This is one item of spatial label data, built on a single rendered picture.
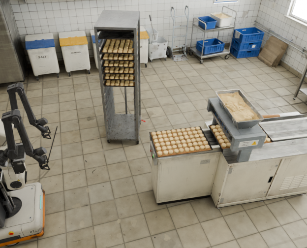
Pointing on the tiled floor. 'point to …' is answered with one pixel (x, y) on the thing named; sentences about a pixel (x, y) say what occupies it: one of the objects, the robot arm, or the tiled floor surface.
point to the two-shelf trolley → (217, 38)
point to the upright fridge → (5, 46)
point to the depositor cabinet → (267, 170)
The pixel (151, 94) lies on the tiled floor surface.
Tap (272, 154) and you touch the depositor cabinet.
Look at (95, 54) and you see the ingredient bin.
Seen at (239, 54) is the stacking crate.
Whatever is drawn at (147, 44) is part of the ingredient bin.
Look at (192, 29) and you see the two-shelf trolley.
